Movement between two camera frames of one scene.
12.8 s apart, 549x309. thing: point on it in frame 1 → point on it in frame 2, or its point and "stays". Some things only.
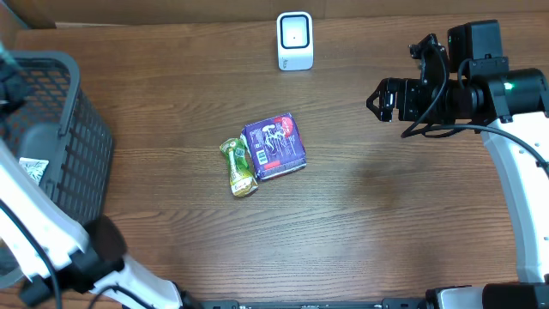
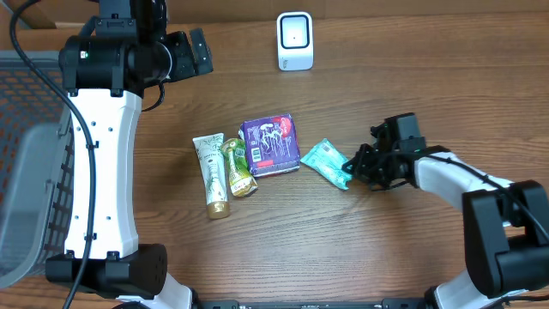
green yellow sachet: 244,182 stays
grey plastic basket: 57,136 stays
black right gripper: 407,90 → 363,170
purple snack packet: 274,146 stays
